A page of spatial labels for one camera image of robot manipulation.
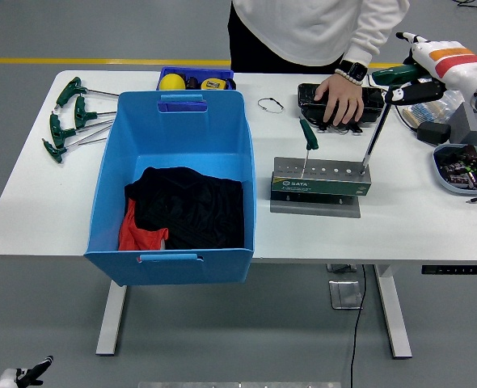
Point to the orange cloth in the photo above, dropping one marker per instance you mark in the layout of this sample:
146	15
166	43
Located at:
135	236

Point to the black table control panel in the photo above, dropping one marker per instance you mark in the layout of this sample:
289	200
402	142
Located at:
452	269

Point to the taped component strip bundle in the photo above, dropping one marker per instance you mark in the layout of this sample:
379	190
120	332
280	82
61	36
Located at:
424	113

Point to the person's left hand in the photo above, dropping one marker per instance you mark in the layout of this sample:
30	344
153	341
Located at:
341	99

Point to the black power adapter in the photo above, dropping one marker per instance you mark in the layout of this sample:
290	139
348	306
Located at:
433	132

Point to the white table leg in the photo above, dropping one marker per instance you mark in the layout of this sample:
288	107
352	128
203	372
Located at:
111	319
394	319

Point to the small dark blue tray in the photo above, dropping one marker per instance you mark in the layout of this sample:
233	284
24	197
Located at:
198	72

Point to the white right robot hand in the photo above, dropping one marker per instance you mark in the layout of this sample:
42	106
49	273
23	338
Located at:
452	62

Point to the black cloth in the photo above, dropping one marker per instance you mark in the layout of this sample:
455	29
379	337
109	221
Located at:
190	206

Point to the grey box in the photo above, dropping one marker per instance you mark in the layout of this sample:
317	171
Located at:
465	125

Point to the grey-blue bowl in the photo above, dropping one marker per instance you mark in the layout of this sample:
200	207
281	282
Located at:
440	169

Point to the person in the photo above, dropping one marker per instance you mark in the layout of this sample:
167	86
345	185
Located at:
303	28

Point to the yellow ball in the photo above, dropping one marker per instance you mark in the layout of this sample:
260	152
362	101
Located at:
172	82

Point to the person's left forearm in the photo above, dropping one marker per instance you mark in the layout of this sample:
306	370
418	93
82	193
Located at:
372	36

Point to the grey metal wrench stand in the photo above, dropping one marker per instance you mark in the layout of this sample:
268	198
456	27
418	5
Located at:
317	186

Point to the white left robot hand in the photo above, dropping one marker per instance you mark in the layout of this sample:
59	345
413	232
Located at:
28	374

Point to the black flat glossy device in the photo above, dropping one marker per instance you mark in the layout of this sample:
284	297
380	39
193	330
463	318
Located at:
307	95

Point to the dark brown small box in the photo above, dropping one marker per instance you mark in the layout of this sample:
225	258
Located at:
471	153

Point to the large blue plastic bin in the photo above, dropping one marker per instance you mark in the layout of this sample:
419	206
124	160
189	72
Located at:
182	129

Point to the metal floor plate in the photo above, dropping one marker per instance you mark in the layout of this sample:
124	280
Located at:
339	268
343	295

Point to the black wrist watch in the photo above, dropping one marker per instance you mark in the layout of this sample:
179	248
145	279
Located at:
355	70

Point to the yellow tape measure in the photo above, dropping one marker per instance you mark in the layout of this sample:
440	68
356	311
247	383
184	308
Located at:
213	84

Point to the dark brown small object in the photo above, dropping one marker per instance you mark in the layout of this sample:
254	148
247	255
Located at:
192	83

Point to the clear plastic bag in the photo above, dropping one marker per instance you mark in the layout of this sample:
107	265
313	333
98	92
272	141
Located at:
452	101

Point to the black bracket mount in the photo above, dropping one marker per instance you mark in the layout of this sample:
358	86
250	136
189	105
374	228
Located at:
313	121

